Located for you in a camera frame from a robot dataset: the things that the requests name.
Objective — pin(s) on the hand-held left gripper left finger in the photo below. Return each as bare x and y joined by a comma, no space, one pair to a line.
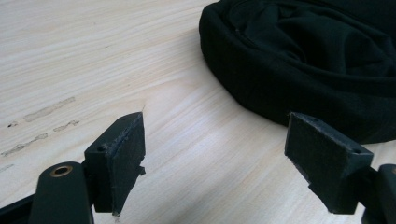
120,161

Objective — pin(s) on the black cloth garment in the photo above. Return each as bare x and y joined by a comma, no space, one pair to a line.
305,59

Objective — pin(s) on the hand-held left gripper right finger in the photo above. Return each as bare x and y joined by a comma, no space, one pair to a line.
327,161

